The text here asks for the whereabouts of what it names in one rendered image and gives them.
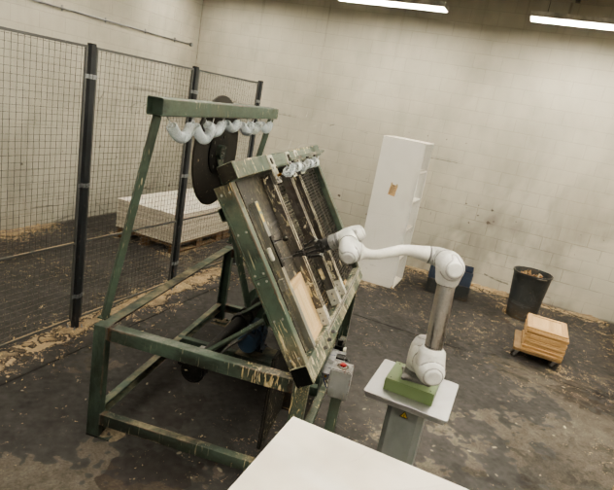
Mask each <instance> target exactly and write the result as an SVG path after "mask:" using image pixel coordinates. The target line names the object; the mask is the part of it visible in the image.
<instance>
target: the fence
mask: <svg viewBox="0 0 614 490"><path fill-rule="evenodd" d="M256 204H258V202H257V201H255V202H253V203H251V204H249V205H250V207H251V210H252V212H253V215H254V217H255V220H256V223H257V226H258V228H259V231H260V233H261V236H262V238H263V241H264V243H265V245H266V248H271V250H272V253H273V255H274V258H275V261H273V264H274V266H275V269H276V271H277V274H278V276H279V278H280V279H281V278H285V281H286V283H287V286H288V289H287V290H286V291H285V293H286V296H287V298H288V300H289V303H290V307H291V309H292V312H293V314H294V316H295V319H296V321H297V324H298V326H299V328H300V330H301V333H302V335H303V337H304V340H305V342H306V345H307V347H308V349H312V348H315V346H316V343H315V340H314V338H313V336H312V334H311V331H310V329H309V327H308V324H307V322H306V319H305V317H304V314H303V312H302V309H301V307H300V304H299V302H298V300H297V297H296V295H295V292H294V290H293V287H292V285H291V282H290V279H289V277H288V275H287V272H286V270H285V267H281V265H280V262H279V260H278V257H277V255H276V253H275V250H274V248H273V245H272V243H271V240H270V238H269V236H270V235H271V233H270V230H269V228H268V226H267V223H266V222H263V220H262V218H261V216H260V214H262V212H261V209H260V207H259V209H260V211H258V208H257V206H256ZM258 206H259V204H258ZM262 216H263V214H262Z"/></svg>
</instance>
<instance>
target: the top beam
mask: <svg viewBox="0 0 614 490"><path fill-rule="evenodd" d="M294 150H296V151H297V153H298V155H299V156H300V155H305V154H309V153H313V152H316V151H319V150H320V149H319V147H318V145H315V146H310V147H304V148H299V149H294ZM294 150H288V151H283V152H279V153H274V154H268V155H263V156H258V157H248V158H243V159H238V160H233V161H230V162H228V163H225V164H223V165H221V166H218V167H217V171H218V173H219V175H220V178H221V180H222V184H223V185H225V184H227V183H229V182H232V181H238V180H242V179H245V178H249V177H252V176H255V175H258V174H261V173H264V172H268V171H271V170H272V169H271V167H270V164H269V162H268V159H267V157H266V156H269V155H272V157H273V159H274V161H275V164H276V165H277V167H278V168H281V167H285V166H286V165H289V164H288V161H287V159H286V156H285V152H289V153H290V157H291V158H292V157H294V155H293V152H292V151H294ZM278 168H277V169H278Z"/></svg>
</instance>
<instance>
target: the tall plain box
mask: <svg viewBox="0 0 614 490"><path fill-rule="evenodd" d="M228 490H468V489H466V488H464V487H461V486H459V485H457V484H455V483H453V482H450V481H448V480H445V479H443V478H441V477H438V476H436V475H433V474H431V473H429V472H425V471H422V470H420V469H418V468H415V467H413V466H410V465H408V464H406V463H403V462H401V461H398V460H396V459H394V458H392V457H390V456H387V455H385V454H383V453H380V452H378V451H375V450H373V449H371V448H368V447H366V446H363V445H361V444H359V443H356V442H354V441H351V440H349V439H347V438H344V437H340V436H338V435H337V434H334V433H332V432H329V431H327V430H325V429H322V428H320V427H317V426H315V425H313V424H310V423H308V422H305V421H303V420H301V419H298V418H296V417H292V418H291V419H290V420H289V422H288V423H287V424H286V425H285V426H284V428H283V429H282V430H281V431H280V432H279V433H278V434H277V435H276V436H275V437H274V438H273V439H272V440H271V441H270V442H269V443H268V445H267V446H266V447H265V448H264V449H263V450H262V451H261V452H260V454H259V455H258V456H257V457H256V458H255V459H254V461H253V462H252V463H251V464H250V465H249V466H248V467H247V468H246V470H245V471H244V472H243V473H242V474H241V475H240V476H239V477H238V479H237V480H236V481H235V482H234V483H233V484H232V485H231V486H230V488H229V489H228Z"/></svg>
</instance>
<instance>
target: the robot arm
mask: <svg viewBox="0 0 614 490"><path fill-rule="evenodd" d="M364 238H365V231H364V229H363V227H362V226H351V227H345V228H343V229H341V230H340V231H338V232H335V233H333V234H331V235H329V236H328V237H326V238H323V239H317V238H316V236H315V237H314V238H313V239H312V240H311V241H309V242H308V243H306V244H305V245H303V246H302V250H299V251H297V252H298V253H296V254H293V255H292V256H293V257H297V256H299V257H303V256H306V258H314V257H320V258H322V257H323V256H324V252H325V251H328V250H331V249H332V250H334V249H338V248H339V257H340V259H341V261H342V262H343V263H346V264H352V263H355V262H359V261H361V260H380V259H385V258H391V257H396V256H409V257H412V258H415V259H417V260H420V261H422V262H424V263H429V264H432V265H433V266H435V281H436V283H437V285H436V290H435V295H434V300H433V305H432V309H431V314H430V319H429V324H428V329H427V333H426V334H419V335H417V336H416V337H415V338H414V340H413V341H412V343H411V345H410V348H409V352H408V356H407V361H406V366H403V367H402V375H401V379H402V380H407V381H411V382H414V383H418V384H421V385H425V386H427V387H430V386H436V385H439V384H440V383H441V382H442V381H443V379H444V377H445V362H446V352H445V351H444V349H443V344H444V339H445V334H446V330H447V326H448V321H449V316H450V311H451V307H452V302H453V297H454V292H455V288H456V286H457V285H458V284H459V283H460V280H461V278H462V277H463V275H464V272H465V265H464V262H463V260H462V258H461V257H460V255H459V254H457V253H456V252H454V251H451V250H448V249H444V248H440V247H432V246H418V245H397V246H392V247H388V248H384V249H379V250H371V249H367V248H365V247H364V245H363V244H362V243H360V241H362V240H363V239H364ZM313 241H317V242H316V243H315V245H313V246H310V247H307V248H305V247H306V246H308V245H309V244H311V243H312V242H313ZM312 248H316V249H315V250H312V251H309V252H306V253H305V252H304V251H306V250H309V249H312ZM314 252H320V254H316V255H309V254H311V253H314Z"/></svg>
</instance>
